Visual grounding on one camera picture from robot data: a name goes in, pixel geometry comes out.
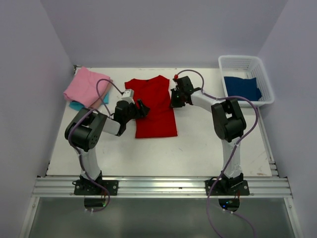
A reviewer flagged teal folded t shirt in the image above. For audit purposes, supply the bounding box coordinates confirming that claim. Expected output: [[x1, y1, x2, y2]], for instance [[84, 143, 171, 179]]
[[69, 93, 109, 111]]

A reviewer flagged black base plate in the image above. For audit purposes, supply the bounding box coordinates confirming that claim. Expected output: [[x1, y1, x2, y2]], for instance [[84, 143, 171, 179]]
[[210, 179, 250, 196], [72, 179, 119, 196]]

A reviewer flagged pink folded t shirt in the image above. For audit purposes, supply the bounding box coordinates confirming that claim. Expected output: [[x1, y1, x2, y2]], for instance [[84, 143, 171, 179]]
[[63, 67, 112, 108]]

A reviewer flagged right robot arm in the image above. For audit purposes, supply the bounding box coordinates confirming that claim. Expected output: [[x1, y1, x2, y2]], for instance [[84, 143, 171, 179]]
[[170, 75, 246, 192]]

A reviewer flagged blue t shirt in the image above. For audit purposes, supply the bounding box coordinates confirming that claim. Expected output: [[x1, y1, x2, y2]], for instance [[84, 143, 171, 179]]
[[224, 76, 262, 101]]

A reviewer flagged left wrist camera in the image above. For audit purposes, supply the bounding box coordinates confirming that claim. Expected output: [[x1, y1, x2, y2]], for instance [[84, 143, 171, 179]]
[[121, 89, 134, 104]]

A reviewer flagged aluminium mounting rail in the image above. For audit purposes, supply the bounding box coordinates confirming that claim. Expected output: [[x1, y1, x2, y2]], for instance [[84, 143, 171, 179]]
[[31, 176, 292, 198]]

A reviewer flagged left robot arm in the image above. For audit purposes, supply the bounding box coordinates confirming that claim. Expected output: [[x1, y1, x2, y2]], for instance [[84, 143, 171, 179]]
[[64, 99, 150, 186]]

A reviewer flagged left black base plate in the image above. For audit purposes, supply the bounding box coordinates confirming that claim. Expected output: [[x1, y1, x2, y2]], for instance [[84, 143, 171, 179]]
[[72, 179, 119, 196]]

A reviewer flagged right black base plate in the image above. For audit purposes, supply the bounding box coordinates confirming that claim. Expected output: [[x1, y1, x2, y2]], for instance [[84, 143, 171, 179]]
[[210, 179, 250, 196]]

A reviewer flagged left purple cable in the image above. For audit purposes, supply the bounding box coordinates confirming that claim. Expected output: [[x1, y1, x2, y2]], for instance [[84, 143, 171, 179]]
[[68, 78, 124, 213]]

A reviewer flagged beige folded t shirt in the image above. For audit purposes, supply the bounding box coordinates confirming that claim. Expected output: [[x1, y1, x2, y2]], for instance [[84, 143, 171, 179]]
[[89, 79, 113, 109]]

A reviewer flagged white plastic basket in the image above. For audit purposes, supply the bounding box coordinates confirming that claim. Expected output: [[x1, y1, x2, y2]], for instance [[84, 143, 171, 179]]
[[218, 55, 274, 107]]

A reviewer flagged red t shirt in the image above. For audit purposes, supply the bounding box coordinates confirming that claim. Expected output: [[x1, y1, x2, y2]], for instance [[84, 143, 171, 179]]
[[124, 75, 178, 139]]

